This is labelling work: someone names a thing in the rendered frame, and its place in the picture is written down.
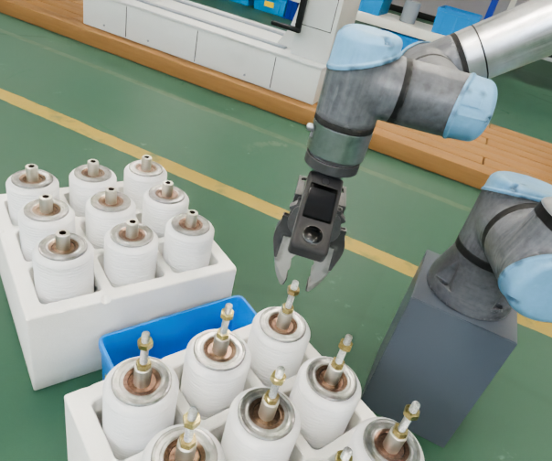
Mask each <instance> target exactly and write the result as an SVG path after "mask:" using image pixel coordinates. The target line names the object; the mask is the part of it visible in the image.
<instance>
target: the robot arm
mask: <svg viewBox="0 0 552 461"><path fill-rule="evenodd" d="M402 46H403V42H402V39H401V38H400V37H399V36H397V35H395V34H393V33H391V32H388V31H386V30H382V29H380V28H376V27H370V26H366V25H360V24H348V25H345V26H343V27H341V29H339V30H338V32H337V35H336V38H335V41H334V45H333V49H332V52H331V55H330V58H329V60H328V61H327V63H326V68H327V69H326V73H325V75H324V82H323V86H322V89H321V92H320V96H319V100H318V103H317V107H316V111H315V115H314V118H313V123H308V124H307V125H306V130H307V131H311V132H310V135H309V139H308V143H307V150H306V154H305V157H304V160H305V162H306V164H307V165H308V166H310V167H311V168H312V169H313V171H310V172H309V175H308V177H305V176H301V175H299V179H298V183H297V187H296V189H295V193H294V197H293V201H292V203H291V204H290V213H287V212H283V214H282V218H281V220H279V221H278V223H277V226H276V229H275V232H274V235H273V251H274V262H275V272H276V275H277V278H278V280H279V283H280V284H282V285H283V284H284V283H285V281H286V280H287V276H288V273H287V271H288V270H289V269H290V267H291V262H292V260H291V258H292V257H293V256H294V255H298V256H301V257H304V258H307V259H310V260H313V261H314V264H313V265H312V267H311V275H310V276H309V278H308V279H307V284H306V289H305V291H307V292H309V291H311V290H312V289H313V288H315V287H316V286H317V285H318V284H319V283H320V282H322V280H323V279H324V278H325V277H326V275H328V273H329V272H331V270H332V269H333V268H334V266H335V265H336V263H337V262H338V261H339V259H340V258H341V256H342V254H343V252H344V249H345V235H346V228H345V227H341V224H342V223H345V215H344V211H345V208H346V187H344V186H343V184H344V181H343V180H342V179H341V177H353V176H355V175H356V174H357V171H358V168H359V166H360V163H362V162H363V161H364V158H365V155H366V151H367V148H368V146H369V143H370V140H371V138H372V135H373V132H374V129H375V126H376V123H377V120H380V121H383V122H386V123H393V124H396V125H399V126H403V127H407V128H410V129H414V130H418V131H422V132H425V133H429V134H436V135H439V136H442V138H444V139H447V138H451V139H456V140H461V141H465V142H470V141H472V140H474V139H476V138H477V137H479V136H480V135H481V134H482V133H483V131H484V130H485V128H486V127H487V125H488V123H489V122H490V120H491V118H492V116H493V114H494V109H495V105H496V101H497V88H496V85H495V83H494V82H493V81H492V80H489V79H491V78H493V77H496V76H498V75H501V74H503V73H506V72H508V71H510V70H515V69H517V68H520V67H522V66H524V65H527V64H529V63H532V62H535V61H537V60H540V59H543V58H546V57H548V56H551V55H552V0H530V1H527V2H525V3H522V4H521V5H517V6H515V7H513V8H510V9H508V10H506V11H504V12H502V13H500V14H497V15H495V16H491V17H489V18H486V19H485V20H483V21H480V22H478V23H476V24H473V25H471V26H468V27H466V28H463V29H461V30H459V31H456V32H454V33H452V34H449V35H447V36H445V37H443V38H439V39H436V40H434V41H432V42H431V41H418V42H414V43H412V44H410V45H408V46H407V47H405V48H404V49H403V50H402V51H401V49H402ZM304 180H306V181H304ZM481 190H482V191H481V193H480V195H479V197H478V199H477V200H476V201H475V203H474V205H473V207H472V210H471V212H470V214H469V216H468V218H467V220H466V221H465V223H464V225H463V227H462V229H461V231H460V233H459V235H458V237H457V239H456V241H455V243H454V244H453V245H452V246H451V247H450V248H449V249H447V250H446V251H445V252H444V253H443V254H442V255H441V256H440V257H439V258H437V259H436V260H435V261H434V262H433V264H432V265H431V267H430V269H429V271H428V274H427V281H428V284H429V286H430V289H431V290H432V292H433V293H434V294H435V295H436V296H437V297H438V298H439V299H440V300H441V301H442V302H443V303H444V304H446V305H447V306H449V307H450V308H452V309H454V310H455V311H457V312H459V313H461V314H463V315H465V316H468V317H471V318H474V319H478V320H482V321H499V320H502V319H504V318H506V317H507V316H508V314H509V313H510V311H511V309H512V308H513V309H514V310H515V311H516V312H517V313H518V314H520V315H522V316H525V317H527V318H530V319H533V320H535V321H540V322H548V323H552V185H550V184H548V183H546V182H544V181H542V180H539V179H536V178H533V177H529V176H526V175H522V174H519V173H515V172H510V171H497V172H494V173H492V174H491V175H490V176H489V178H488V179H487V181H486V183H485V185H484V186H483V187H482V188H481ZM342 191H343V192H342Z"/></svg>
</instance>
